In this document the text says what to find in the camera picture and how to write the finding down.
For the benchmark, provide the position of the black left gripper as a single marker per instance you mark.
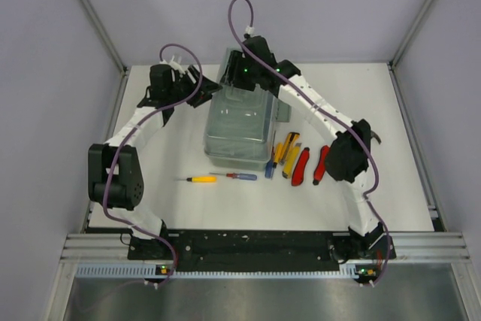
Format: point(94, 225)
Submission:
point(204, 92)

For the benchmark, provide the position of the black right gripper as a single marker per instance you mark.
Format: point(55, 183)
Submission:
point(231, 73)

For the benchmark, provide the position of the green translucent tool box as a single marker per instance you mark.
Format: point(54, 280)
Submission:
point(240, 125)

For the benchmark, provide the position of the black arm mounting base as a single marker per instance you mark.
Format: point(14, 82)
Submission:
point(261, 251)

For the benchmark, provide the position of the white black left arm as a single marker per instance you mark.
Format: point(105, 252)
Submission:
point(115, 179)

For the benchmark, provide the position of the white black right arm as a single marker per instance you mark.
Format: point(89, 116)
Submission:
point(348, 160)

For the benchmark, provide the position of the yellow black utility knife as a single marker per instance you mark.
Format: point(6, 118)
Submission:
point(291, 138)

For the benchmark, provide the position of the red utility knife left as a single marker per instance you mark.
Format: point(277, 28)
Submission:
point(299, 170)

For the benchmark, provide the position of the red utility knife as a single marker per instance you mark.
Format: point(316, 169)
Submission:
point(299, 170)
point(319, 171)

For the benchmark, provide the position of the red utility knife right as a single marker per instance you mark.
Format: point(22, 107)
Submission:
point(319, 171)

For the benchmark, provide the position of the yellow handled screwdriver upper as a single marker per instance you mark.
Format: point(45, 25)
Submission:
point(278, 153)

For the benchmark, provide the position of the yellow handled screwdriver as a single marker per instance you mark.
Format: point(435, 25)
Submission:
point(278, 153)
point(199, 179)

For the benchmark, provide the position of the yellow handled screwdriver lower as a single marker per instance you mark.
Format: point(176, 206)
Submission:
point(199, 179)

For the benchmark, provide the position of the blue handled screwdriver lower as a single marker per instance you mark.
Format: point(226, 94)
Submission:
point(239, 176)

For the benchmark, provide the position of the blue handled screwdriver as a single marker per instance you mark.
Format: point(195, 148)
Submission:
point(239, 176)
point(269, 166)

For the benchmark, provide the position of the blue handled screwdriver upper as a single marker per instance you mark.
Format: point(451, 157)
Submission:
point(269, 166)

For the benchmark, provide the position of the aluminium frame post right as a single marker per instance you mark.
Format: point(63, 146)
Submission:
point(411, 33)

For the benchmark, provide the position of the aluminium frame post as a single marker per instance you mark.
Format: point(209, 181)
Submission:
point(102, 35)
point(411, 33)

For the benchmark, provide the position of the aluminium frame post left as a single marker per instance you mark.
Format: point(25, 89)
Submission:
point(102, 35)

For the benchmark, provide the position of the aluminium front rail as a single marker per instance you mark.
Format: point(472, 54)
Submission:
point(415, 247)

